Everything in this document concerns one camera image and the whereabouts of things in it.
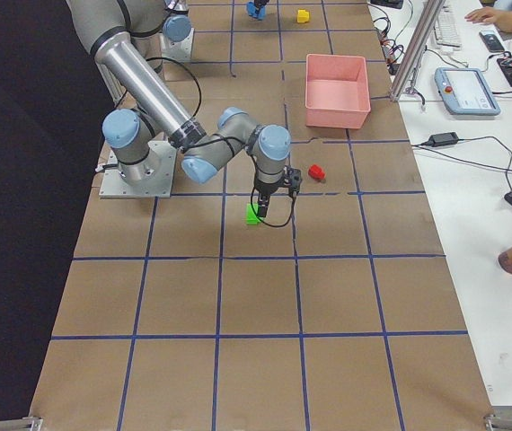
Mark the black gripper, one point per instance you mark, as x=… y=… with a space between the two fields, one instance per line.
x=265 y=190
x=260 y=4

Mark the blue toy block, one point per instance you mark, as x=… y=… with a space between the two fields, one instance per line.
x=255 y=13

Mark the green toy block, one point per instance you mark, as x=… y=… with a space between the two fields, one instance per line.
x=251 y=217

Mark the yellow toy block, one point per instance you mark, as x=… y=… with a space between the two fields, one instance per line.
x=302 y=16

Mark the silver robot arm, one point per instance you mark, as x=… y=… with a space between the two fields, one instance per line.
x=117 y=35
x=176 y=25

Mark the pink plastic box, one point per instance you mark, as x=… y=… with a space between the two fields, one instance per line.
x=336 y=91

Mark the person's hand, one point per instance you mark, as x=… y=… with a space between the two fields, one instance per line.
x=487 y=15

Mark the red toy block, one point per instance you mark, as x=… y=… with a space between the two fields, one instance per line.
x=317 y=173

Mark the brown paper table cover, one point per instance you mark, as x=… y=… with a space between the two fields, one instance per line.
x=338 y=314

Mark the black power adapter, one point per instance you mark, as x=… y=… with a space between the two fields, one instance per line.
x=442 y=139

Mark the white keyboard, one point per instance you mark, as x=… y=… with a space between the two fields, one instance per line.
x=445 y=32

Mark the blue teach pendant tablet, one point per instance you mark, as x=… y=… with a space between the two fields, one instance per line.
x=464 y=91

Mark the black smartphone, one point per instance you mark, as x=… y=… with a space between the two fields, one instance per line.
x=491 y=41

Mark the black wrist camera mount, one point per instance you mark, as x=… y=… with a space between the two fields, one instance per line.
x=292 y=179

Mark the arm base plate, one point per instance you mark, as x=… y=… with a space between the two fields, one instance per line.
x=180 y=51
x=151 y=178

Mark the aluminium frame post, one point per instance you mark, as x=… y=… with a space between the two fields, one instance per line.
x=405 y=79

